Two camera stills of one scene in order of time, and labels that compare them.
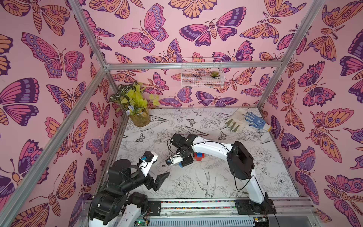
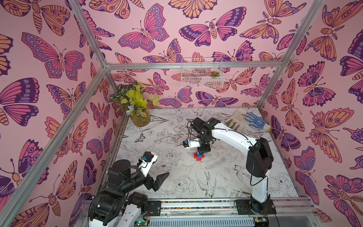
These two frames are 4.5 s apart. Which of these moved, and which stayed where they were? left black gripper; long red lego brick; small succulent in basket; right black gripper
Moved: right black gripper
Stayed: long red lego brick; small succulent in basket; left black gripper
